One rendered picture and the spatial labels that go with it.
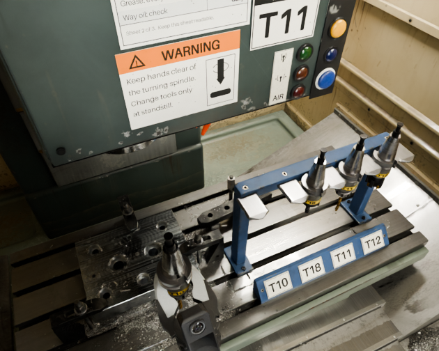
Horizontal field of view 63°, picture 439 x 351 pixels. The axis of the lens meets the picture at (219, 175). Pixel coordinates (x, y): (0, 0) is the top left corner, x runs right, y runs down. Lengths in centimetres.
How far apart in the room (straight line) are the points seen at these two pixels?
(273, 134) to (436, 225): 95
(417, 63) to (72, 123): 119
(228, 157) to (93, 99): 145
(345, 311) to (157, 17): 107
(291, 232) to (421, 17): 80
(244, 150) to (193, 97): 143
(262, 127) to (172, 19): 166
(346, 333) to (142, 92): 100
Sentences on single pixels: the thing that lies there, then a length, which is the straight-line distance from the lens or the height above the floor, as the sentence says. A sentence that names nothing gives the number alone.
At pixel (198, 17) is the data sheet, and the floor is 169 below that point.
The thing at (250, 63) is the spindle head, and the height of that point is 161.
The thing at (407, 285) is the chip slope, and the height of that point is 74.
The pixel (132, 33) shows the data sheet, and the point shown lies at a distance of 43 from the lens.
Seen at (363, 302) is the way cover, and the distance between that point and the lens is 132.
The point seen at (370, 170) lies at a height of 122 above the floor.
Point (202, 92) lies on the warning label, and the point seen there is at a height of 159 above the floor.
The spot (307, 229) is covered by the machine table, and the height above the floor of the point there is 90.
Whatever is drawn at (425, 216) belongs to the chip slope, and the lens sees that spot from 149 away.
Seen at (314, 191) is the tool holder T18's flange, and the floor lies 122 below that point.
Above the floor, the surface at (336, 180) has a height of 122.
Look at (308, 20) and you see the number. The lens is 53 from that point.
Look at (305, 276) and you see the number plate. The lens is 108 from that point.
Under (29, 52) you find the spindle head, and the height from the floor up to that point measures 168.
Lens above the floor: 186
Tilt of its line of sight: 46 degrees down
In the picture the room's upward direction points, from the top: straight up
